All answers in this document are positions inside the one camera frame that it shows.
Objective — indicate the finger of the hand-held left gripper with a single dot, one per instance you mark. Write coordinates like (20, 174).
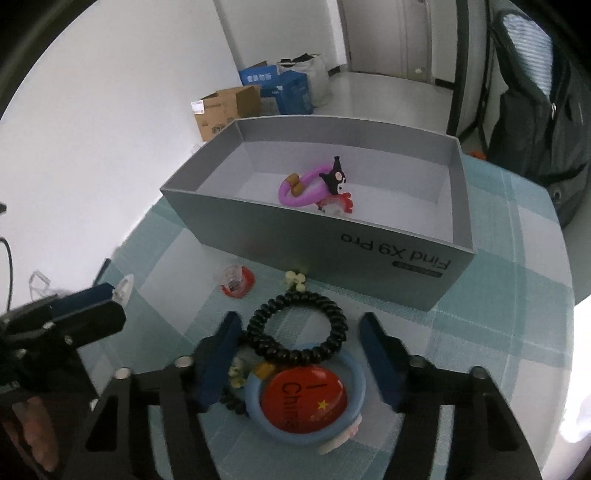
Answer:
(87, 295)
(97, 318)

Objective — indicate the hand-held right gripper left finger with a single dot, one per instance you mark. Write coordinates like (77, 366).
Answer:
(220, 364)

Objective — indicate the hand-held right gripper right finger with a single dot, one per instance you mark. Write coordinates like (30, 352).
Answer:
(378, 355)

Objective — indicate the grey cardboard box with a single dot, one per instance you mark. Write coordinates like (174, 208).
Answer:
(277, 230)

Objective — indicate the person's left hand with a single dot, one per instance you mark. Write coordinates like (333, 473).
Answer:
(32, 434)

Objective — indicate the clear plastic holder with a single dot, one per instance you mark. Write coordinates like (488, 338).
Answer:
(39, 282)

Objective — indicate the checked green tablecloth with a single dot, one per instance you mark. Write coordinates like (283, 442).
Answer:
(508, 277)

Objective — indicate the orange object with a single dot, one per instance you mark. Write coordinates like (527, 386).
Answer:
(479, 154)

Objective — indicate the brown cardboard carton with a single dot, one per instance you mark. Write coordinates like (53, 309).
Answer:
(221, 110)

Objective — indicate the person in striped shirt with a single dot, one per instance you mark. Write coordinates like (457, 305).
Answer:
(531, 138)

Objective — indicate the blue cardboard carton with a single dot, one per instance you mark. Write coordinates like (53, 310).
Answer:
(291, 92)

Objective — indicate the white bag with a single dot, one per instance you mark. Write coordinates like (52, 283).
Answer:
(321, 78)

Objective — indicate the black clothes rack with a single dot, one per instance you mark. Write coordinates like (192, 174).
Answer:
(459, 69)

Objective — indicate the grey door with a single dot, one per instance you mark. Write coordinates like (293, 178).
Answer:
(383, 32)

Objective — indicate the striped shirt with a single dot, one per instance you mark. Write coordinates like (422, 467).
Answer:
(526, 50)

